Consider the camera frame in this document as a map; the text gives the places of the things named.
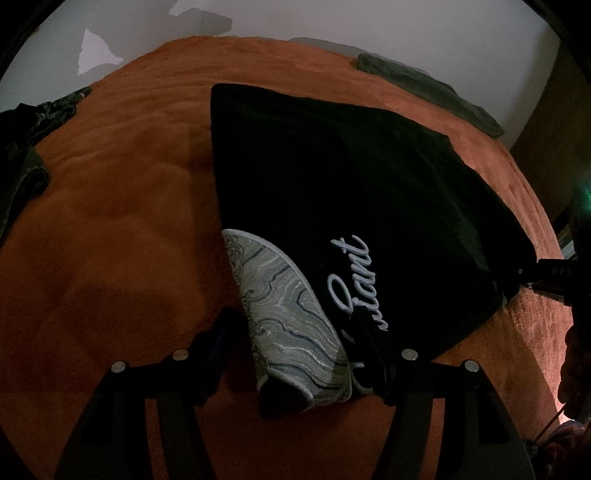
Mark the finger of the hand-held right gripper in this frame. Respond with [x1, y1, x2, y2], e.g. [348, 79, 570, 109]
[518, 259, 573, 297]

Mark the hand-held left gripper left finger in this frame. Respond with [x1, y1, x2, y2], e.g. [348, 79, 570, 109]
[55, 308, 241, 480]

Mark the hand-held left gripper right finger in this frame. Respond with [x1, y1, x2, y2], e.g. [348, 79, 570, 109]
[355, 318, 536, 480]

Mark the black garment with white script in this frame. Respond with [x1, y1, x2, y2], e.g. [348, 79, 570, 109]
[210, 83, 539, 412]

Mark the dark grey clothes pile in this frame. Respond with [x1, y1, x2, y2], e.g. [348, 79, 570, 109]
[0, 87, 93, 243]

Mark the person's right hand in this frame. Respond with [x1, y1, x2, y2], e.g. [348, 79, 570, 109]
[558, 323, 591, 414]

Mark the dark wooden cabinet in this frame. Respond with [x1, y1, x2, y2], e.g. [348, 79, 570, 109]
[508, 44, 591, 227]

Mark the orange blanket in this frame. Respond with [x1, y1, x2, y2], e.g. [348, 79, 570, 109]
[0, 37, 570, 480]

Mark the grey folded cloth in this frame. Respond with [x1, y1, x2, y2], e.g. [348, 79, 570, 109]
[358, 52, 505, 138]

